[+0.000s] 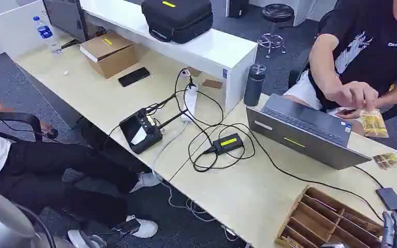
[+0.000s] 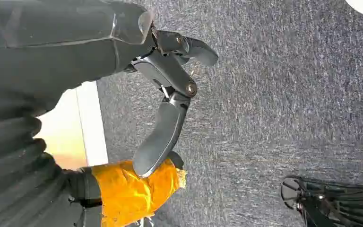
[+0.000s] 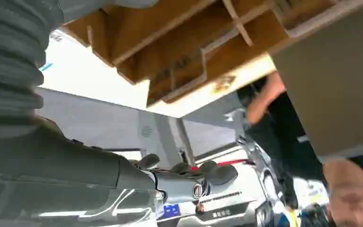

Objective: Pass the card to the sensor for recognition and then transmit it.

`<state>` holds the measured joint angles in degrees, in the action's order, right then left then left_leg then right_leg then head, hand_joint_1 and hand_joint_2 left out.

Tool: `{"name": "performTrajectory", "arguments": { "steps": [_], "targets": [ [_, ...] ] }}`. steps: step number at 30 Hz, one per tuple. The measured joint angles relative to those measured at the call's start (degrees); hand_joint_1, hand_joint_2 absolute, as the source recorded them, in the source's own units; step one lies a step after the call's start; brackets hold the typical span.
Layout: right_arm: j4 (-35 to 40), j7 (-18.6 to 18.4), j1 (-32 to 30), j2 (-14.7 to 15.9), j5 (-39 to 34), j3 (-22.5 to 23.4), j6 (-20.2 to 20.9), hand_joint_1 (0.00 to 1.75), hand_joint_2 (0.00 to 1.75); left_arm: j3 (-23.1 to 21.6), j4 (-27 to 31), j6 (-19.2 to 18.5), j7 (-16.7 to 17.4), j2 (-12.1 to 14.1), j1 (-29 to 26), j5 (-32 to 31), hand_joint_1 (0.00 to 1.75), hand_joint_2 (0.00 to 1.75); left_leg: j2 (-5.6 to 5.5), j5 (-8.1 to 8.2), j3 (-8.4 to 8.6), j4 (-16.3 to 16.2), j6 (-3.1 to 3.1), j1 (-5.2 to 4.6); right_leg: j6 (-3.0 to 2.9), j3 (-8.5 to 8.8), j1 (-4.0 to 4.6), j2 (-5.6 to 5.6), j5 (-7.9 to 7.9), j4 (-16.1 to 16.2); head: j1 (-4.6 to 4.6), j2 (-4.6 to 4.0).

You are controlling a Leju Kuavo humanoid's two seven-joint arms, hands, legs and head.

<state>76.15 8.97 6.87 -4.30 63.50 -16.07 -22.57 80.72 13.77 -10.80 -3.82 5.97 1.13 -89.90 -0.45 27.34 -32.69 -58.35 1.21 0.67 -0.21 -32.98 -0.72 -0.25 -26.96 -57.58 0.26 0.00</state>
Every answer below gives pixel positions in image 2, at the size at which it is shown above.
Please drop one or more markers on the ribbed grey left robot arm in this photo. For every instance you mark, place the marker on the ribbed grey left robot arm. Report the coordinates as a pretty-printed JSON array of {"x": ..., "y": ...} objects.
[{"x": 12, "y": 178}]

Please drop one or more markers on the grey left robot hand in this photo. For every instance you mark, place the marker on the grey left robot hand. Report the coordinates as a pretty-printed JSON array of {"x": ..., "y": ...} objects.
[{"x": 50, "y": 53}]

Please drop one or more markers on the pale desk with white edge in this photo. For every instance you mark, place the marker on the pale desk with white edge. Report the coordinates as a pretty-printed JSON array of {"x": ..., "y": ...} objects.
[{"x": 75, "y": 131}]

